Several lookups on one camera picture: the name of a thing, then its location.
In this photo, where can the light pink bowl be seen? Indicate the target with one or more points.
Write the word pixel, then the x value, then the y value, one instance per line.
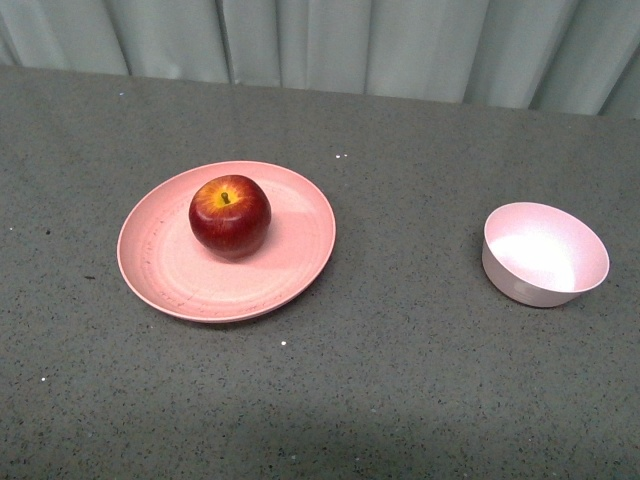
pixel 541 256

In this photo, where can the pink round plate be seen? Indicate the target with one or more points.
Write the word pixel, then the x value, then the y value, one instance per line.
pixel 167 268

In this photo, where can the red yellow apple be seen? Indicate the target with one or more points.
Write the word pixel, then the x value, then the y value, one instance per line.
pixel 230 215

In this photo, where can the white pleated curtain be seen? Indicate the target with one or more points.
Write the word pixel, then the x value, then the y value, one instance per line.
pixel 565 56

